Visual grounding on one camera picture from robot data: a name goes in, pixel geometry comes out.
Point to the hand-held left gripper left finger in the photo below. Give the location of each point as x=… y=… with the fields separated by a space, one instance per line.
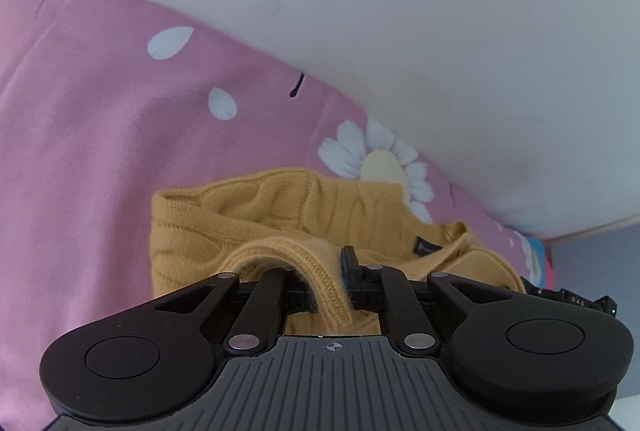
x=265 y=301

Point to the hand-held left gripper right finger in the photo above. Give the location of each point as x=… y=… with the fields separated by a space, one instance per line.
x=395 y=296

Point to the pink floral bedsheet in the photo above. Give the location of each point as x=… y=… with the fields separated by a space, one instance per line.
x=90 y=136

